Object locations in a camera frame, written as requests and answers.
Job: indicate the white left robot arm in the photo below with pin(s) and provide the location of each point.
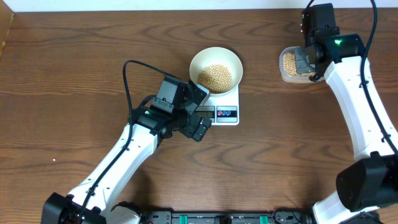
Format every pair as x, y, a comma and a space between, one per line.
93, 200

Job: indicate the soybeans in container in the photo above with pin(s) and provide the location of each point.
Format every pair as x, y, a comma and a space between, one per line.
290, 66

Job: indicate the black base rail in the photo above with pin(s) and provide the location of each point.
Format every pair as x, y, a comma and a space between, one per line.
127, 213

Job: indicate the soybeans in bowl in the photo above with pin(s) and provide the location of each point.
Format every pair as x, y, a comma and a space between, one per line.
216, 78

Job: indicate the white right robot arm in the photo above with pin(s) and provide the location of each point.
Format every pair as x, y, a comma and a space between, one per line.
371, 182

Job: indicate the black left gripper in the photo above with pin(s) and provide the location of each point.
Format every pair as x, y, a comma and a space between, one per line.
188, 130

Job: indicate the white digital kitchen scale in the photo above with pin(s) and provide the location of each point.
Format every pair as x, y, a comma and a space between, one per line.
221, 109

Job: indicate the beige bowl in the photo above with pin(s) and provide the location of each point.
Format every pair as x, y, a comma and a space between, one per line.
217, 56

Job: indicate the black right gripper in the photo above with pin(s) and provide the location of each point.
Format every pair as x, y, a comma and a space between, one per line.
301, 66

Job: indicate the clear plastic container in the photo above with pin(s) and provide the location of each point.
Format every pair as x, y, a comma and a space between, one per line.
289, 78

